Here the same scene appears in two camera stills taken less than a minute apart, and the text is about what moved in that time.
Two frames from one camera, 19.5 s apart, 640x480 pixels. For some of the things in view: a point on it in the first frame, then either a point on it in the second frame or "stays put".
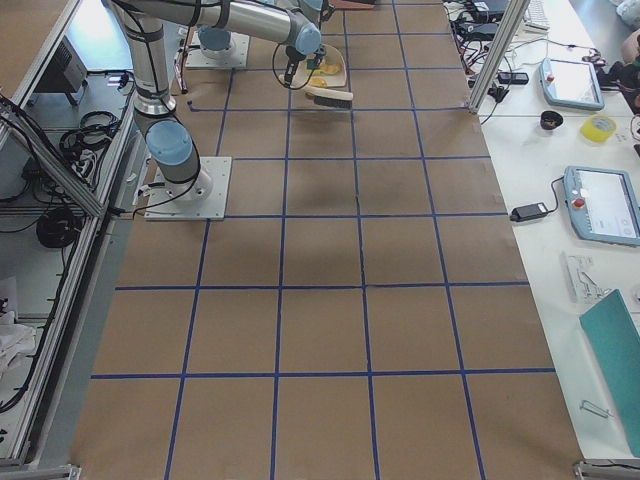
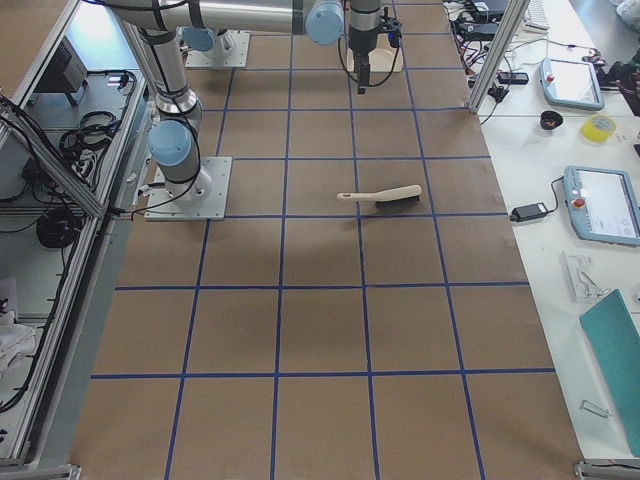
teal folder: [615, 342] stays put
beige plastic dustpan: [327, 79] → [381, 58]
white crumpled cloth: [16, 341] stays put
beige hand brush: [329, 97] → [395, 196]
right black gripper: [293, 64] → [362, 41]
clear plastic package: [582, 287] stays put
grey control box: [67, 70] stays put
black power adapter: [528, 212] stays put
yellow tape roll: [598, 128] stays put
